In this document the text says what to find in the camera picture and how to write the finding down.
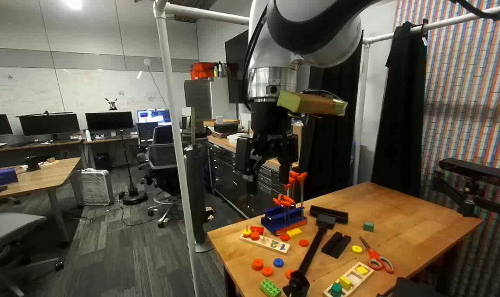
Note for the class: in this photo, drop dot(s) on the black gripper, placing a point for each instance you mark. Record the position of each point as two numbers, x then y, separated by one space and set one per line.
271 124

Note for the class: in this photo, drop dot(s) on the blue wooden disc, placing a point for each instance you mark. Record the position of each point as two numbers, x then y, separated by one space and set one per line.
278 262

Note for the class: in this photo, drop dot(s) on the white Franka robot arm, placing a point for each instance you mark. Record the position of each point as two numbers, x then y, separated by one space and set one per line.
304 26

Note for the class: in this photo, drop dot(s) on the workbench with dark drawers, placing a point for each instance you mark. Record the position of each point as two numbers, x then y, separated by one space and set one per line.
226 175

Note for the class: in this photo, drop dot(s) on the blue tool rack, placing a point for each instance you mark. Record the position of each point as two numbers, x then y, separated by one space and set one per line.
283 218

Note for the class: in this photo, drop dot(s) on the red puzzle piece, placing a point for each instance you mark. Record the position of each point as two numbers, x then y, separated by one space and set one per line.
258 229

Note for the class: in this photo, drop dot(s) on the black curtain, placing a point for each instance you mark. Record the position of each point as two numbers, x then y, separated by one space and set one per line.
398 120
332 158

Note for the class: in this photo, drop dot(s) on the yellow rectangular block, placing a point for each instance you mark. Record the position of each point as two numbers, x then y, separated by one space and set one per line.
294 231

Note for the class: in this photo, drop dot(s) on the yellow puzzle piece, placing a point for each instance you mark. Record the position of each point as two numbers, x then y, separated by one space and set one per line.
246 232

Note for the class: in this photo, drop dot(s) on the orange wooden disc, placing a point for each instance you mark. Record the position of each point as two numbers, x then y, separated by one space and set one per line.
288 274
268 270
304 242
284 236
258 264

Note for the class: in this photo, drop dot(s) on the orange round puzzle piece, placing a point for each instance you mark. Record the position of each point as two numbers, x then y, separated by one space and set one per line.
255 237

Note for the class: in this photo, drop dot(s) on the wooden puzzle board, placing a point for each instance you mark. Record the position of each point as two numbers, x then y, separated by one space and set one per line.
269 242

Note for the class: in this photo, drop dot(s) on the dark grey column stand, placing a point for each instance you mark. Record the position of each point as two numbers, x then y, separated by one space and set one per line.
198 186

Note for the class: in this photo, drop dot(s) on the grey tall cabinet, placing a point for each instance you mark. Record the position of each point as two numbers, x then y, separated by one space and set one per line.
202 100

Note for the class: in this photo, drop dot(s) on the black ribbed block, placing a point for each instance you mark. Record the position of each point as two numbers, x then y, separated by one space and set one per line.
335 244

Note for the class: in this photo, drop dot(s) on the dark office chair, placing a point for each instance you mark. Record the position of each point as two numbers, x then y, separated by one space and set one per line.
162 157

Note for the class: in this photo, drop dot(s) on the green wooden cube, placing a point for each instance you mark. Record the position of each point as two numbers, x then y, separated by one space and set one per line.
368 226

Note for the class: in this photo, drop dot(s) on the yellow wooden disc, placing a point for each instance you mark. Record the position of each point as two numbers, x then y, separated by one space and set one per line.
357 247

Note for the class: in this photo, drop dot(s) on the green lego block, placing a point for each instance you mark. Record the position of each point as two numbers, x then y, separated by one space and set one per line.
269 287

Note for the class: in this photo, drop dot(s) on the orange storage box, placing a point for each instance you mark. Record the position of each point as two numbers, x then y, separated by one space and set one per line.
202 71

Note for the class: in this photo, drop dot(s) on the lit computer monitor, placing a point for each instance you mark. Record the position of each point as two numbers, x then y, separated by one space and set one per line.
152 115

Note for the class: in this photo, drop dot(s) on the wooden shape sorter board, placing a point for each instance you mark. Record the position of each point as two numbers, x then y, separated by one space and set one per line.
352 275

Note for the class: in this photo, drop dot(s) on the green shape block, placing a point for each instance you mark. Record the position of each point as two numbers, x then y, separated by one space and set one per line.
335 289

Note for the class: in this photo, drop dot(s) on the black stand with round base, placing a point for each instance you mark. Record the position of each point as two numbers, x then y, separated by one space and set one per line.
132 193

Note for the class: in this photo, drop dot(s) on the white computer case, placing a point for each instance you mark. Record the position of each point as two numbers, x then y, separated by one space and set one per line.
96 186

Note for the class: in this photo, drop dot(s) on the light wooden desk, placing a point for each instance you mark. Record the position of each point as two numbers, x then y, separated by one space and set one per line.
40 176

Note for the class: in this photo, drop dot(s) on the long dark office desk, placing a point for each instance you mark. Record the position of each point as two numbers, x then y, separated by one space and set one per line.
35 145

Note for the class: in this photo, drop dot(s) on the grey office chair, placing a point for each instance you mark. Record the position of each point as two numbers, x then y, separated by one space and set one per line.
10 228

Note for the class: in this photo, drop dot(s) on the blue box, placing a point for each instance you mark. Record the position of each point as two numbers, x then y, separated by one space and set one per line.
0 176

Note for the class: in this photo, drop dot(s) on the yellow-green wrist camera box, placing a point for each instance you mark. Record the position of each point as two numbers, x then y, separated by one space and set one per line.
309 102

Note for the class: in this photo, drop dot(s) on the white vertical frame pole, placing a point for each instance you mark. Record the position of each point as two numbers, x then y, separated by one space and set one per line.
175 137

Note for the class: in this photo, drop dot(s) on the black wall television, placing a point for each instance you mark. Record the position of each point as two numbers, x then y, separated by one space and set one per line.
236 66

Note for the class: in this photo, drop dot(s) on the white horizontal frame pipe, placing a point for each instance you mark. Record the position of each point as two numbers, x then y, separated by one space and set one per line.
453 20
210 13

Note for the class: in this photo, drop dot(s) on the small wall-mounted gadget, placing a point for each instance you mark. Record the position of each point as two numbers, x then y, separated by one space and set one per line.
111 102

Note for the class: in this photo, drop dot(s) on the black camera on mount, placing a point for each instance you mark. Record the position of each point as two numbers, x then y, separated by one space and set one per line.
474 171

